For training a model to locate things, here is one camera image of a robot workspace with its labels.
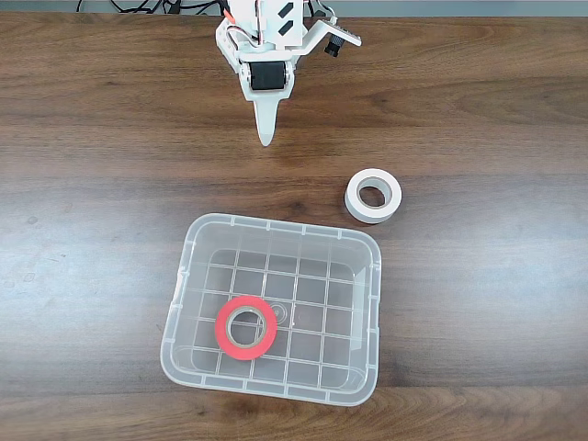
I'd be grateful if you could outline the small camera circuit board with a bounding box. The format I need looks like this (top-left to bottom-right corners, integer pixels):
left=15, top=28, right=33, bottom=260
left=323, top=17, right=363, bottom=58

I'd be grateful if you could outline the clear plastic box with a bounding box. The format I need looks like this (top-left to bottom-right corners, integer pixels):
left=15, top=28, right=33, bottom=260
left=159, top=212, right=383, bottom=409

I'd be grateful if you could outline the black cable bundle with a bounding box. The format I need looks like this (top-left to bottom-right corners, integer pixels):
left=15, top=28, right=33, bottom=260
left=75, top=0, right=222, bottom=16

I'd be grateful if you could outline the white tape roll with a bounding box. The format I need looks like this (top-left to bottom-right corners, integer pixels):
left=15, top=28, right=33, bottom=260
left=344, top=167, right=403, bottom=226

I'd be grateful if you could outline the red tape roll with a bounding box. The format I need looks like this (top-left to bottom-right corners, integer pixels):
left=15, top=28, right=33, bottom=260
left=214, top=295, right=279, bottom=362

